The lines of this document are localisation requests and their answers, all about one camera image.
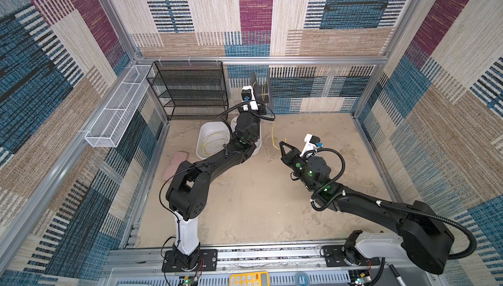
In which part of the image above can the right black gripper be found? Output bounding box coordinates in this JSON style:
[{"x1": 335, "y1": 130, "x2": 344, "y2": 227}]
[{"x1": 279, "y1": 141, "x2": 316, "y2": 190}]

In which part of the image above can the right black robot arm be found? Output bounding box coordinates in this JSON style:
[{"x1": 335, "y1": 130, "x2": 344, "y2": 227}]
[{"x1": 279, "y1": 141, "x2": 478, "y2": 275}]

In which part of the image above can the aluminium corner post right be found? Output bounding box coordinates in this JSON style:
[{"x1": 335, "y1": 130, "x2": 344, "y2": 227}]
[{"x1": 352, "y1": 0, "x2": 421, "y2": 121}]

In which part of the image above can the white tray with yellow cables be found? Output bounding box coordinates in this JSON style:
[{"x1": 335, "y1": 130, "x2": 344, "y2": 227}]
[{"x1": 196, "y1": 122, "x2": 231, "y2": 160}]

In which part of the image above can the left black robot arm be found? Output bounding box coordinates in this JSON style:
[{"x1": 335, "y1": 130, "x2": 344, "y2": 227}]
[{"x1": 163, "y1": 100, "x2": 276, "y2": 271}]

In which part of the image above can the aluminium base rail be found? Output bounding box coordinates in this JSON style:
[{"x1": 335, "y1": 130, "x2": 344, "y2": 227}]
[{"x1": 98, "y1": 240, "x2": 446, "y2": 285}]

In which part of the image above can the white wire mesh basket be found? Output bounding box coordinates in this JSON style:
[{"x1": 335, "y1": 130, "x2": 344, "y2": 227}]
[{"x1": 85, "y1": 65, "x2": 151, "y2": 148}]

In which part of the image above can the blue tape roll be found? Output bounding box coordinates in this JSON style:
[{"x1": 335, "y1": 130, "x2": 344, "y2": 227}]
[{"x1": 295, "y1": 272, "x2": 310, "y2": 286}]

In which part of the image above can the white tray with red cable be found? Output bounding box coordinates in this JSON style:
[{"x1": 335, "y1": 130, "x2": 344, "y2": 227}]
[{"x1": 231, "y1": 117, "x2": 262, "y2": 156}]

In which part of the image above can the yellow cable in tray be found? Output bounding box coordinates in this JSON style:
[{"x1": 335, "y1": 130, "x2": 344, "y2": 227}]
[{"x1": 200, "y1": 130, "x2": 229, "y2": 158}]

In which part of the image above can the yellow calculator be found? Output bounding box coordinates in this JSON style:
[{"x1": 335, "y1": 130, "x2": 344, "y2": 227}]
[{"x1": 229, "y1": 271, "x2": 270, "y2": 286}]

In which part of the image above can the black wire mesh shelf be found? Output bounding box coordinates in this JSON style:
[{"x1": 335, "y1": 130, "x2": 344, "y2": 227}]
[{"x1": 146, "y1": 61, "x2": 229, "y2": 120}]

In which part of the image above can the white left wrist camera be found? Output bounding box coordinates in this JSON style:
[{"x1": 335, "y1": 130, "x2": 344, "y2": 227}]
[{"x1": 240, "y1": 86, "x2": 259, "y2": 112}]

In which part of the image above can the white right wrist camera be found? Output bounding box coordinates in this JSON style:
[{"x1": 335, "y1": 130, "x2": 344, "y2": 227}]
[{"x1": 301, "y1": 134, "x2": 323, "y2": 158}]

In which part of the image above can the pink eraser block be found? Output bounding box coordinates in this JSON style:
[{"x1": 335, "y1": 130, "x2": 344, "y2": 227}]
[{"x1": 162, "y1": 152, "x2": 189, "y2": 182}]

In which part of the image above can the aluminium corner post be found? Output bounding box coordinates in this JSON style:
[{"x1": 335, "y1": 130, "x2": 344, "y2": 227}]
[
  {"x1": 99, "y1": 0, "x2": 138, "y2": 63},
  {"x1": 352, "y1": 0, "x2": 421, "y2": 121}
]

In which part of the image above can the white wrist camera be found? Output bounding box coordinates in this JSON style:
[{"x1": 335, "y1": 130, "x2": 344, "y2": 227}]
[
  {"x1": 240, "y1": 86, "x2": 259, "y2": 112},
  {"x1": 301, "y1": 134, "x2": 323, "y2": 158}
]

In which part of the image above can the aluminium corner post left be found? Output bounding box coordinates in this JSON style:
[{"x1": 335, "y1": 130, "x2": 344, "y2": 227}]
[{"x1": 99, "y1": 0, "x2": 138, "y2": 63}]

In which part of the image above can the aluminium horizontal back rail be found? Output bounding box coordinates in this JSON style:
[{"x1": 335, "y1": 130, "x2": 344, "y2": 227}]
[{"x1": 136, "y1": 56, "x2": 389, "y2": 65}]

